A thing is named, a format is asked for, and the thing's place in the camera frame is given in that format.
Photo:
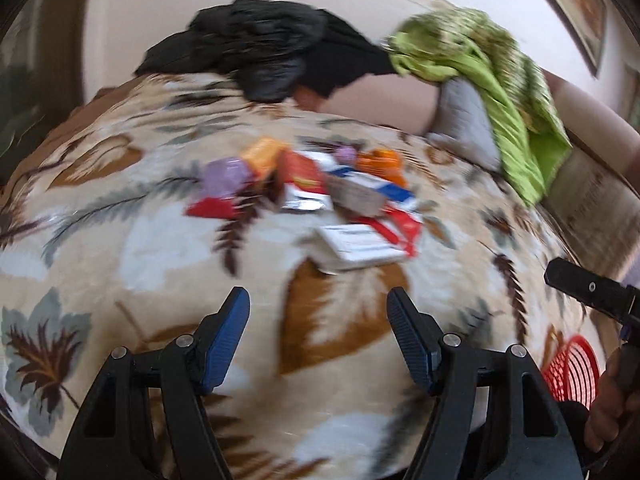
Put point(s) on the brown glass panel door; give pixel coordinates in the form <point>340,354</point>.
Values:
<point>35,60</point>

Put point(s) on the person's right hand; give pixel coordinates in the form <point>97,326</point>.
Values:
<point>606,402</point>

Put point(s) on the flat red packet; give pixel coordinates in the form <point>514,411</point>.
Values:
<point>212,207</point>

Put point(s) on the leaf printed blanket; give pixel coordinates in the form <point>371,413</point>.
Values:
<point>150,240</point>

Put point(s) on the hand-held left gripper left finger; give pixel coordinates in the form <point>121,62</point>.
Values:
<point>227,340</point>

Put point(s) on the red plastic basket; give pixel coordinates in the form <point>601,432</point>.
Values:
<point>575,370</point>

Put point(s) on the black puffer jacket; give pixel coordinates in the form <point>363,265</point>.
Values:
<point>240,45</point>

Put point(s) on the black cloth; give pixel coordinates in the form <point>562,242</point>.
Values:
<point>345,55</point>

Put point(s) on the purple foil wrapper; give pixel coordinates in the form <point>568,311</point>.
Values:
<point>227,177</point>

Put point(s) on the beige padded headboard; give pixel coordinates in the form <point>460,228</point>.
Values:
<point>385,102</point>

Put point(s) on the white cardboard box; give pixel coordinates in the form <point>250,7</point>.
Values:
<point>357,245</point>

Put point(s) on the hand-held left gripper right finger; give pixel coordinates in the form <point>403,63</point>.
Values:
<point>407,335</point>

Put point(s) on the green patterned cloth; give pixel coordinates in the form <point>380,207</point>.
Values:
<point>505,85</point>

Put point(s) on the white blue red packet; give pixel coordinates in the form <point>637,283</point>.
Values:
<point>397,195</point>

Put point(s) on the red and white packet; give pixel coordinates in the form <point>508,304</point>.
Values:
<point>405,227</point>

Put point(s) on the orange cardboard box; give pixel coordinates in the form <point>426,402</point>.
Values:
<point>262,156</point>

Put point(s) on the framed wall picture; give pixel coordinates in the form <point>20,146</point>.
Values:
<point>575,5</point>

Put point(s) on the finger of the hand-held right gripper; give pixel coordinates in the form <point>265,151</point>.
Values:
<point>590,287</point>

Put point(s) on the grey brown box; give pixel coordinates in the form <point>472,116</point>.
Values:
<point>357,197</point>

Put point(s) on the red and silver packet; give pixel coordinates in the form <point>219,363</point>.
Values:
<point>302,180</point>

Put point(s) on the beige patterned cloth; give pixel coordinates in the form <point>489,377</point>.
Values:
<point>595,205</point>

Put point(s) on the orange packet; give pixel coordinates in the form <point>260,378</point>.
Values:
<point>385,165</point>

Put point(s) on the small purple wrapper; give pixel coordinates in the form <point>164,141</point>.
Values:
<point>346,156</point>

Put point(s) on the grey quilted pillow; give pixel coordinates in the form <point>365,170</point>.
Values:
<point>465,115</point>

